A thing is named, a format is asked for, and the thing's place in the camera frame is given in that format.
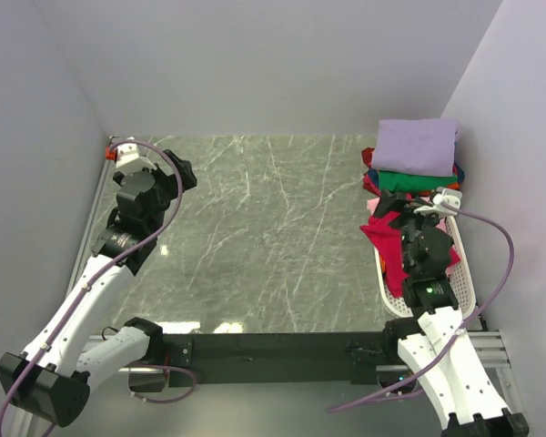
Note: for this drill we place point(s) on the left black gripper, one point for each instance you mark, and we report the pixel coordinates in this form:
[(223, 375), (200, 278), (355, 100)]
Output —
[(188, 178)]

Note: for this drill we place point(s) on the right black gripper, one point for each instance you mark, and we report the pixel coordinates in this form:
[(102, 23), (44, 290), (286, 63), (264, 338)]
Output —
[(391, 202)]

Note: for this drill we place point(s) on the crimson red t shirt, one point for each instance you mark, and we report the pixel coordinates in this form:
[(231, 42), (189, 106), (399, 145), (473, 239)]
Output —
[(388, 243)]

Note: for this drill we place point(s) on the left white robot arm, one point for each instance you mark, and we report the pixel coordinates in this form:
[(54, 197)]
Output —
[(54, 375)]

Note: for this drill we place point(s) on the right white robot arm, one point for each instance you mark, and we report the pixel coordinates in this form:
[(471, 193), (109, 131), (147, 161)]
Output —
[(434, 342)]

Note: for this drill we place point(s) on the folded green t shirt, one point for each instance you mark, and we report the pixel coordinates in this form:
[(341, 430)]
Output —
[(409, 181)]

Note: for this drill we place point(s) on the pink t shirt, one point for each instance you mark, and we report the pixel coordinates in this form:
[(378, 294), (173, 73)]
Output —
[(373, 203)]

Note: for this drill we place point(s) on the folded dark red t shirt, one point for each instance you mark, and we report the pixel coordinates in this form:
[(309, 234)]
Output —
[(377, 180)]

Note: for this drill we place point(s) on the folded lavender t shirt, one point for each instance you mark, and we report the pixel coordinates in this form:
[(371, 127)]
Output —
[(423, 147)]

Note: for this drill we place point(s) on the orange garment in basket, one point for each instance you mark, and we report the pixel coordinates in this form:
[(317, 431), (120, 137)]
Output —
[(383, 267)]

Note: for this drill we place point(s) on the white perforated laundry basket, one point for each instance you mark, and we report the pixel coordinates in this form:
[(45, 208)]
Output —
[(459, 276)]

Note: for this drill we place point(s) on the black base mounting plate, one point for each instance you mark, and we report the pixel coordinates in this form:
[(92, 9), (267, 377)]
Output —
[(355, 357)]

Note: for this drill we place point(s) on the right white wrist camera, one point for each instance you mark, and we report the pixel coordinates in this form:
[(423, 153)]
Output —
[(446, 203)]

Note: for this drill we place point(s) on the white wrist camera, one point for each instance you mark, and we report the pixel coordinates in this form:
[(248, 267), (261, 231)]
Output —
[(129, 158), (446, 203)]

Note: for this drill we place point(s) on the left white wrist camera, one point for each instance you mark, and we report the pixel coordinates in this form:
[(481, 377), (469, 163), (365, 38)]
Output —
[(129, 158)]

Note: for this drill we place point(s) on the aluminium extrusion rail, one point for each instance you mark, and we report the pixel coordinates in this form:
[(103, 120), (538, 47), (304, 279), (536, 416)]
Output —
[(490, 349)]

